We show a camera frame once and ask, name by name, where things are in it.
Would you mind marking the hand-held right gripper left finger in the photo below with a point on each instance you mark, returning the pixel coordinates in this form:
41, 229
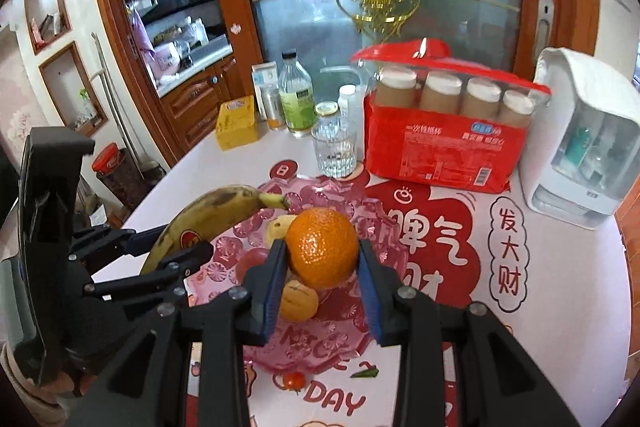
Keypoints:
270, 292

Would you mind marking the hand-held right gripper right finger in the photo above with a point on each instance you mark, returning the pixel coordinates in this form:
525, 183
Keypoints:
375, 299

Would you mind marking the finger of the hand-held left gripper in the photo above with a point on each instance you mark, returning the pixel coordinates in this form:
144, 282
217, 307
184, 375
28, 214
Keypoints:
142, 241
175, 267

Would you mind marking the large yellow pear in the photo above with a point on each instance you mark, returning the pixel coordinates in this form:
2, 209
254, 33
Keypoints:
299, 302

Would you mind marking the red apple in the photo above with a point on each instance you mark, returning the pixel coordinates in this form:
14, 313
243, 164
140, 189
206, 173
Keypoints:
255, 259

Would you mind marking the smooth yellow round fruit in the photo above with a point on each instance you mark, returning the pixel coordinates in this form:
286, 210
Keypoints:
279, 228

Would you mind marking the small orange tangerine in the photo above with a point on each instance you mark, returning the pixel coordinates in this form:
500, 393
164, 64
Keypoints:
320, 247

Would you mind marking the spotted yellow banana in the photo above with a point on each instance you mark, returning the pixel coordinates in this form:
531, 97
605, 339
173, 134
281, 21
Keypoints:
215, 212

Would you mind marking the pink glass bowl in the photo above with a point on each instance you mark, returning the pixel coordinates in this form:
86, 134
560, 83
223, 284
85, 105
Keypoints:
320, 342

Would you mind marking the person's left hand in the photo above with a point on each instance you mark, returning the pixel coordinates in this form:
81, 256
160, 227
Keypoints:
17, 382

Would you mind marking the red lidded bin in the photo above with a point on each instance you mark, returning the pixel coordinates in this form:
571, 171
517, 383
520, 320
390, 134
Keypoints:
107, 159

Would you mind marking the orange-red cherry tomato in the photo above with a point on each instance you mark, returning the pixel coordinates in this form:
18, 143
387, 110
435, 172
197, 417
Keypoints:
293, 380

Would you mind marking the small green plant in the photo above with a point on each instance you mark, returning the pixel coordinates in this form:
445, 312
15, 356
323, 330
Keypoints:
86, 101

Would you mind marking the wooden kitchen cabinet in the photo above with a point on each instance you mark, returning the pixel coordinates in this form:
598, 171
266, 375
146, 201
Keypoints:
195, 107

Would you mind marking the yellow tin box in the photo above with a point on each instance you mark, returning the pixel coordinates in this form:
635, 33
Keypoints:
236, 124

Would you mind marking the clear drinking glass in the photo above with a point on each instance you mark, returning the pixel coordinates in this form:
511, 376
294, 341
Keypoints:
335, 154

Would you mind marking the red paper cup package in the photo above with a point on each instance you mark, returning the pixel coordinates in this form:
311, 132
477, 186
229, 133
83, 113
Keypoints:
440, 162

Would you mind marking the grey mop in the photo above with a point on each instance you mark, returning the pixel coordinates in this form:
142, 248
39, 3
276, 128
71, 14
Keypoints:
107, 82

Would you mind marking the metal can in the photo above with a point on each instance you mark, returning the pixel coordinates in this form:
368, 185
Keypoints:
272, 107

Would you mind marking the pink rice cooker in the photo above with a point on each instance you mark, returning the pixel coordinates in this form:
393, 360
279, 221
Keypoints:
167, 57

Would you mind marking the glass bottle green label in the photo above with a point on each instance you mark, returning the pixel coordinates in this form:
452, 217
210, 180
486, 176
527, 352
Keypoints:
296, 104

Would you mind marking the small lidded glass jar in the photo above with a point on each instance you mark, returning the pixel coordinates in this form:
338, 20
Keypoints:
326, 109

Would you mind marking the white pill bottle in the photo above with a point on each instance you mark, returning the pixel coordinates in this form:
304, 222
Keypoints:
346, 102

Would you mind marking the white carton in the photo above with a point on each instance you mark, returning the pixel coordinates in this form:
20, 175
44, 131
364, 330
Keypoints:
264, 77

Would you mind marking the purple hanging cloth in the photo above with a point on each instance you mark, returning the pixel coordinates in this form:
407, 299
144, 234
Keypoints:
140, 32

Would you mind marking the white countertop appliance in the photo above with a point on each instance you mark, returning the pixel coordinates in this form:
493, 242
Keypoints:
565, 202

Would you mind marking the white cloth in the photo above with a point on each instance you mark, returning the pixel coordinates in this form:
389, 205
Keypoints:
575, 67

